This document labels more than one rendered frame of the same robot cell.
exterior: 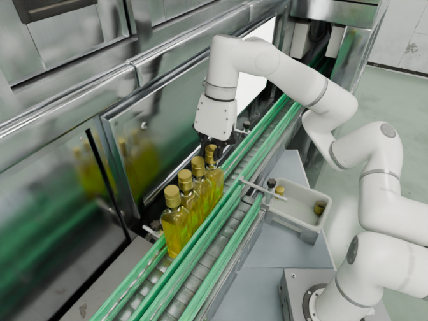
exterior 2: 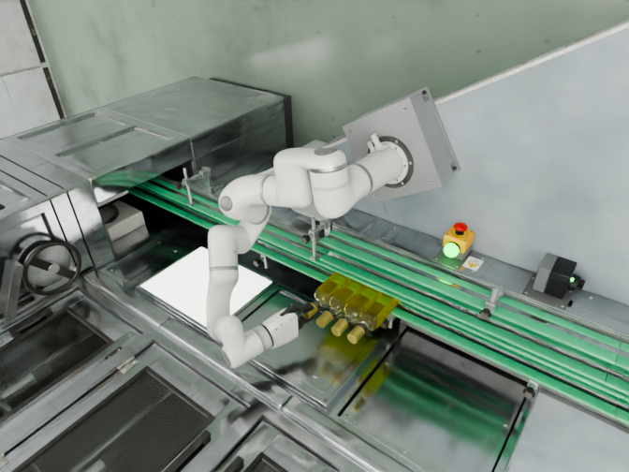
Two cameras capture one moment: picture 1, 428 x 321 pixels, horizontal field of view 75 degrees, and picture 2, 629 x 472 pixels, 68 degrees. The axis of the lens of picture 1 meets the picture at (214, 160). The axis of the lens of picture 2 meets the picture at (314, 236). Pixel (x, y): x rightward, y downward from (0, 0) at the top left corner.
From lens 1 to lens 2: 0.82 m
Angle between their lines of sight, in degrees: 13
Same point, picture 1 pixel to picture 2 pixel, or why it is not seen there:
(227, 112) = (276, 327)
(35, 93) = (334, 458)
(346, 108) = (224, 239)
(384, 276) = (343, 199)
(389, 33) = not seen: outside the picture
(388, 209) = (293, 199)
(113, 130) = (330, 399)
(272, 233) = not seen: hidden behind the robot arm
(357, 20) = (88, 199)
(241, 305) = (419, 216)
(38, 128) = (352, 447)
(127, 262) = not seen: hidden behind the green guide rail
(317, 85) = (222, 276)
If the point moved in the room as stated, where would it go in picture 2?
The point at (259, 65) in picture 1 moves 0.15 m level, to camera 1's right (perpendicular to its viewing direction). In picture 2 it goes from (236, 331) to (210, 285)
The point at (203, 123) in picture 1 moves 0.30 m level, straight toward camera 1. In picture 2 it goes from (291, 334) to (363, 330)
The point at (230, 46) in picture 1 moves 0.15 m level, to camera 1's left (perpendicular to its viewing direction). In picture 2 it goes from (235, 356) to (260, 399)
